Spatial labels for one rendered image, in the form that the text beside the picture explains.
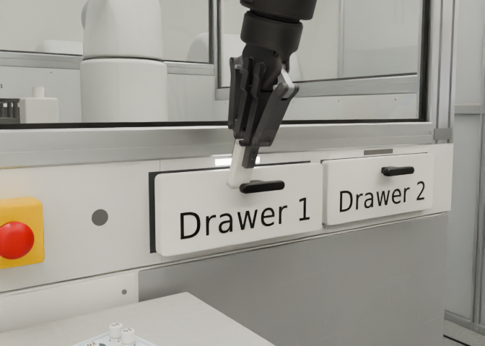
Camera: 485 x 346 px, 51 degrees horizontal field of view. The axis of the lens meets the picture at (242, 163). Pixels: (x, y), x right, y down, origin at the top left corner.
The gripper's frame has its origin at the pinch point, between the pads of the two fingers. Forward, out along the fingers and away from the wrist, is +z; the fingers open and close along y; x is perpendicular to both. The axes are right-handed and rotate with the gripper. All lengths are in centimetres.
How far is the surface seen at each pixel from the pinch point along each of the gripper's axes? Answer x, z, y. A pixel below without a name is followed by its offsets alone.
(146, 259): -12.0, 14.3, -1.0
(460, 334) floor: 170, 112, -34
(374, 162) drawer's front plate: 31.6, 3.2, -3.2
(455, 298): 180, 105, -48
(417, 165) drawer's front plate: 43.9, 4.3, -2.8
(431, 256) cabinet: 52, 23, 2
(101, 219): -18.1, 8.3, -3.2
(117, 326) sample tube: -23.3, 7.7, 16.8
